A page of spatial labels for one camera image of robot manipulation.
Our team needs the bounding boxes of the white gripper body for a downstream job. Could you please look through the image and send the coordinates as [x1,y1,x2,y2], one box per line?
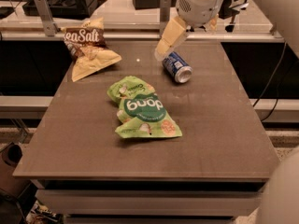
[176,0,223,27]

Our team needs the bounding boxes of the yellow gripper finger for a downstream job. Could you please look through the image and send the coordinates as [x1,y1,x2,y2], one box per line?
[208,15,219,32]
[154,16,188,61]

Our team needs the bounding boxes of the blue pepsi can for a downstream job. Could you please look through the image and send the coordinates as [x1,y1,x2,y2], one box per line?
[163,52,192,84]

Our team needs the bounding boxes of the black office chair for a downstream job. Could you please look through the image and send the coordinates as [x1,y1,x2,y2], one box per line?
[219,0,249,33]

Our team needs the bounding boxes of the sea salt chips bag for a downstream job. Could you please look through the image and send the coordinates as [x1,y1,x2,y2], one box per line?
[62,17,121,82]

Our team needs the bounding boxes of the green popcorn bag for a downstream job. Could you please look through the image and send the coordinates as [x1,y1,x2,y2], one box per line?
[107,76,182,138]

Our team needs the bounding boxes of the black box on floor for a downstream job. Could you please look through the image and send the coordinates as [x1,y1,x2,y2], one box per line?
[21,0,107,21]

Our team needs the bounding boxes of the white drawer front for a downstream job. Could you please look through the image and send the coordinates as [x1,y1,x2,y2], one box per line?
[36,189,261,217]

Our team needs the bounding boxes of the middle metal glass bracket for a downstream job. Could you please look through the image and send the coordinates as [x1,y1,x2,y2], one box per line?
[159,0,171,35]

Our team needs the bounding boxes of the metal glass bracket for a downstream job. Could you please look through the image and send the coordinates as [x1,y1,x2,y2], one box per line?
[270,24,278,35]
[34,0,58,36]
[159,0,171,35]

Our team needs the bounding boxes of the right metal glass bracket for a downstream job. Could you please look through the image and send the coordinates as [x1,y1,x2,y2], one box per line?
[270,24,278,35]

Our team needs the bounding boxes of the black cable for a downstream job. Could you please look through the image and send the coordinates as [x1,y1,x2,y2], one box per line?
[251,40,289,123]

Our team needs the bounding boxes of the left metal glass bracket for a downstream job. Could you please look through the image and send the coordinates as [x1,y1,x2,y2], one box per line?
[34,0,58,36]

